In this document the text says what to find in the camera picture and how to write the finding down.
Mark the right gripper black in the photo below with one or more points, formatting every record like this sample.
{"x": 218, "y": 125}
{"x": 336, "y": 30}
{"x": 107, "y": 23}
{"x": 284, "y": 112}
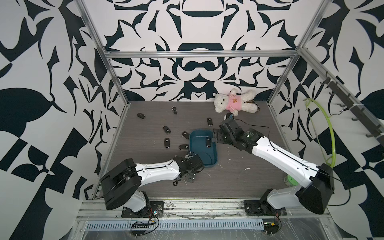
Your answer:
{"x": 214, "y": 132}

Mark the dark teal storage box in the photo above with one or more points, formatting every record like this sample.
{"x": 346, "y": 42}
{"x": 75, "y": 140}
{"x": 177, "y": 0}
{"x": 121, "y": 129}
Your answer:
{"x": 198, "y": 147}

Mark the black car key front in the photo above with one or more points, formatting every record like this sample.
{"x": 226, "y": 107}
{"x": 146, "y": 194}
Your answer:
{"x": 186, "y": 179}

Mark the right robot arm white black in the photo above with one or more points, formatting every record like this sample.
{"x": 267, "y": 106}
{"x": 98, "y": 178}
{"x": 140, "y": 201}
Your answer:
{"x": 315, "y": 183}

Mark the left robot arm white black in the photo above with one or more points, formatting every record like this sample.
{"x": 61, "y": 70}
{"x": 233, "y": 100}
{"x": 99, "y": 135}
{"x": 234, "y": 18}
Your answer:
{"x": 120, "y": 186}

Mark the black connector box left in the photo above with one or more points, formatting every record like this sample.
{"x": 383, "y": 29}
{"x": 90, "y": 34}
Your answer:
{"x": 139, "y": 228}

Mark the black connector box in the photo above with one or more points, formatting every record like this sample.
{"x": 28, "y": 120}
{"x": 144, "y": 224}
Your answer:
{"x": 271, "y": 228}
{"x": 139, "y": 228}

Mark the black connector box right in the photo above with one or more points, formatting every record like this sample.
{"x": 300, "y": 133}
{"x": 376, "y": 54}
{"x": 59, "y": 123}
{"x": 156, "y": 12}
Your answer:
{"x": 271, "y": 228}

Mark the white teddy bear pink shirt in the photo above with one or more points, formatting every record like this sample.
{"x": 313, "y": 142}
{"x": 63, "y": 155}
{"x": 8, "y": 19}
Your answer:
{"x": 234, "y": 102}

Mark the car key with metal ring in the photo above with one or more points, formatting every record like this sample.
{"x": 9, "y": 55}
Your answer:
{"x": 174, "y": 109}

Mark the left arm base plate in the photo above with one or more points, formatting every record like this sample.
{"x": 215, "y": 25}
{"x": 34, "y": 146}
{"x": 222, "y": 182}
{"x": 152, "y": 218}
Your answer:
{"x": 155, "y": 208}

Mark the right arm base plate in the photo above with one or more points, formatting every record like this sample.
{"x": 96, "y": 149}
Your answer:
{"x": 262, "y": 208}

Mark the green hoop on wall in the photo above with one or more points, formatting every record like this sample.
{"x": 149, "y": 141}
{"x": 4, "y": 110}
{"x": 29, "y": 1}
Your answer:
{"x": 331, "y": 161}

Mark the black hook rail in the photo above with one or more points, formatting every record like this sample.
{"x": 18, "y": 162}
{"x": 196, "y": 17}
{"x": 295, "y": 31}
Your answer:
{"x": 359, "y": 110}

